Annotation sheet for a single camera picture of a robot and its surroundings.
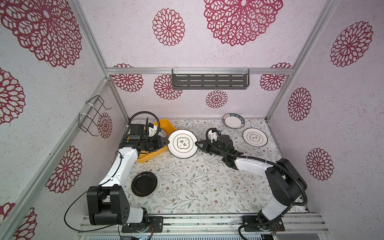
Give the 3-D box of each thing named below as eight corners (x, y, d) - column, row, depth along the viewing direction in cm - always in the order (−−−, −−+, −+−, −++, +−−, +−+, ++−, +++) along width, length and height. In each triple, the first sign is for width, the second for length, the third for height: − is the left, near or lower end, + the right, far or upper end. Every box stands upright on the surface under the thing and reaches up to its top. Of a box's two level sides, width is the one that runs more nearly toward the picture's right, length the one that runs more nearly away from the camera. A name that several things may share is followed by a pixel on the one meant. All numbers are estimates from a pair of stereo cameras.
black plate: (130, 196, 84) (128, 194, 82) (136, 173, 93) (134, 171, 90) (155, 196, 84) (153, 194, 82) (158, 173, 93) (157, 171, 90)
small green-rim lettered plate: (224, 129, 117) (224, 127, 116) (221, 114, 127) (221, 113, 126) (245, 129, 117) (246, 127, 116) (241, 115, 127) (242, 113, 126)
